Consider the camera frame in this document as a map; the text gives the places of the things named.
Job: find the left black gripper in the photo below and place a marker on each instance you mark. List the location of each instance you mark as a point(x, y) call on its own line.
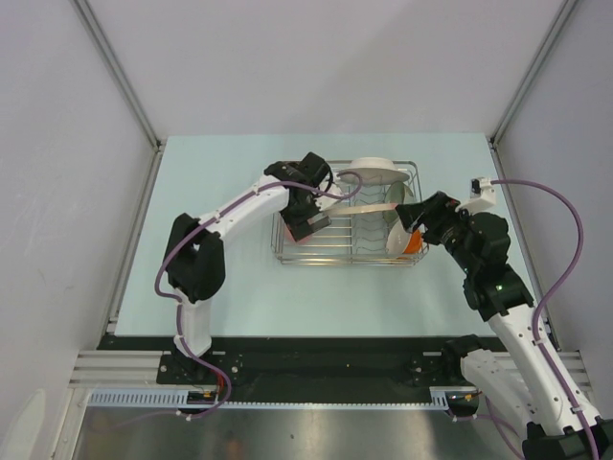
point(300, 226)

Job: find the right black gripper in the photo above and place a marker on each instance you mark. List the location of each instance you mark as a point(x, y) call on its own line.
point(411, 212)

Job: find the pink plastic cup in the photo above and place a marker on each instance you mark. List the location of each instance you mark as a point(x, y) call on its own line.
point(299, 236)

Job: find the green bowl brown rim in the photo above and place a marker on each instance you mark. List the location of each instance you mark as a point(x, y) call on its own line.
point(397, 193)

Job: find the white and orange bowl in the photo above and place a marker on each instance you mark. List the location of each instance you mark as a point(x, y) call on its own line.
point(400, 242)

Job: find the beige and pink floral plate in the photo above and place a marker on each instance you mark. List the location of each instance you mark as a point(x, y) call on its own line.
point(337, 211)

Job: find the metal wire dish rack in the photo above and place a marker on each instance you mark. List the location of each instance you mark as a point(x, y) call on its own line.
point(358, 239)

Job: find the large white grey-rimmed plate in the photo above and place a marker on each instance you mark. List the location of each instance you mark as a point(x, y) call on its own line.
point(373, 171)

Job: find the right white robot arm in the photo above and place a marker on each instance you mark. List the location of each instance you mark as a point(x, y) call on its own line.
point(551, 416)

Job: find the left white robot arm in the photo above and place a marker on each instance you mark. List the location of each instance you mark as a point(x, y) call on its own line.
point(193, 270)

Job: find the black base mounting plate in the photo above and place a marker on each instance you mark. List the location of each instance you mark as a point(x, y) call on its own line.
point(313, 370)

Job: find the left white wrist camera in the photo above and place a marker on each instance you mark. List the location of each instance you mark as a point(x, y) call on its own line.
point(330, 198)

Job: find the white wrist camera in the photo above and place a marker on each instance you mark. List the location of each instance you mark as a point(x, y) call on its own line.
point(482, 197)
point(330, 198)

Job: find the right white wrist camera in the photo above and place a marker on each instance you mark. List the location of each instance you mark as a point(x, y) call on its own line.
point(482, 197)

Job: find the white slotted cable duct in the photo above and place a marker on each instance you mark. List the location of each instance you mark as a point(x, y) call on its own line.
point(440, 398)

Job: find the aluminium front rail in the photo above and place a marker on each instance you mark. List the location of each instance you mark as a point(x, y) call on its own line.
point(115, 369)

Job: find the right aluminium frame post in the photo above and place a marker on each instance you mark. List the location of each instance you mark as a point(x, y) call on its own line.
point(553, 35)

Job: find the aluminium frame post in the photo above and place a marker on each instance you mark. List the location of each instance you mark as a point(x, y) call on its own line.
point(553, 35)
point(93, 26)

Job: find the left aluminium frame post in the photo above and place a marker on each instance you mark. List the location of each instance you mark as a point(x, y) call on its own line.
point(93, 26)

